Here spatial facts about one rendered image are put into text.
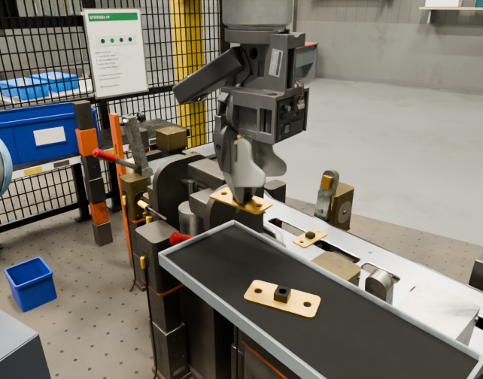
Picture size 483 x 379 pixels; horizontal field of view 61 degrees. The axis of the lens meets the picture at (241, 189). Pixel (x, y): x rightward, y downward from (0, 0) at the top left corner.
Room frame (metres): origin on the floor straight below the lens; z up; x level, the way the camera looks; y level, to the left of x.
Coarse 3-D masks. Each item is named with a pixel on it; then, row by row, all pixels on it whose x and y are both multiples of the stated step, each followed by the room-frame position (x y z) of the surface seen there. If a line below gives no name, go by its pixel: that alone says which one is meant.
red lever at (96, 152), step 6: (96, 150) 0.94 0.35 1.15; (102, 150) 0.95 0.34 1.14; (96, 156) 0.93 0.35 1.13; (102, 156) 0.94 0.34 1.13; (108, 156) 0.95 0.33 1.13; (114, 156) 0.96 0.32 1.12; (120, 162) 0.97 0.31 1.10; (126, 162) 0.98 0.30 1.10; (132, 168) 0.99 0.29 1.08; (138, 168) 1.00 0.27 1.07
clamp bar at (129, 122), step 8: (128, 120) 0.98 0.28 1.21; (136, 120) 1.00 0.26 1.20; (144, 120) 1.02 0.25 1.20; (128, 128) 1.00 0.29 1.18; (136, 128) 1.00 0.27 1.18; (128, 136) 1.01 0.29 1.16; (136, 136) 0.99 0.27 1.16; (136, 144) 0.99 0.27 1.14; (136, 152) 1.00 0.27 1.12; (144, 152) 1.01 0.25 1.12; (136, 160) 1.01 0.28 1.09; (144, 160) 1.00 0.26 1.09
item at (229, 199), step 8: (216, 192) 0.51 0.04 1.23; (224, 192) 0.51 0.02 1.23; (216, 200) 0.49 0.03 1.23; (224, 200) 0.49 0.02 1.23; (232, 200) 0.49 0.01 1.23; (248, 200) 0.49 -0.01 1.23; (256, 200) 0.49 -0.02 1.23; (264, 200) 0.49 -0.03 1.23; (240, 208) 0.47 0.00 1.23; (248, 208) 0.46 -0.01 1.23; (256, 208) 0.46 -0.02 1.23; (264, 208) 0.46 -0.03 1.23
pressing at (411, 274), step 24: (264, 192) 1.02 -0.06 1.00; (264, 216) 0.87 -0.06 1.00; (288, 216) 0.87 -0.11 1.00; (312, 216) 0.88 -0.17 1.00; (288, 240) 0.76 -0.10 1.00; (336, 240) 0.76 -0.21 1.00; (360, 240) 0.76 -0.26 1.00; (360, 264) 0.67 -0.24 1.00; (384, 264) 0.67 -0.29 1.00; (408, 264) 0.67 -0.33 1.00; (360, 288) 0.60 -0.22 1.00; (408, 288) 0.60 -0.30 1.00; (456, 288) 0.60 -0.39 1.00; (480, 312) 0.53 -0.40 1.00; (480, 336) 0.48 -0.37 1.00
